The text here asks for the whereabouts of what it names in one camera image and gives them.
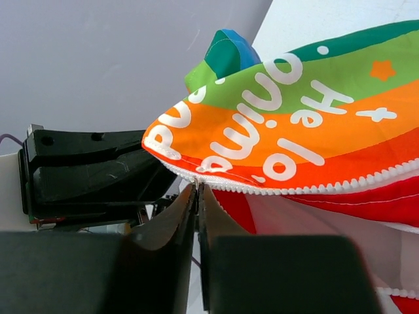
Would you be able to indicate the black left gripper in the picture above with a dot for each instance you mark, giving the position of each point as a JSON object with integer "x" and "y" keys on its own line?
{"x": 73, "y": 178}

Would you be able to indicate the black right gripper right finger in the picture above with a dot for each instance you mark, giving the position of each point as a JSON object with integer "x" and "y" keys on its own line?
{"x": 246, "y": 273}

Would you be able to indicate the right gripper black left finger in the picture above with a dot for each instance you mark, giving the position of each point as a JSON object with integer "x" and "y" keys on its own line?
{"x": 146, "y": 271}

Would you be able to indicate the colourful cartoon children's jacket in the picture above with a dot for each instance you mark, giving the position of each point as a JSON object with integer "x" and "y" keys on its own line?
{"x": 321, "y": 140}

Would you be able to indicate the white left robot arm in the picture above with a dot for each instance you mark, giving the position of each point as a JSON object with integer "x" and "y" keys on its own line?
{"x": 12, "y": 215}

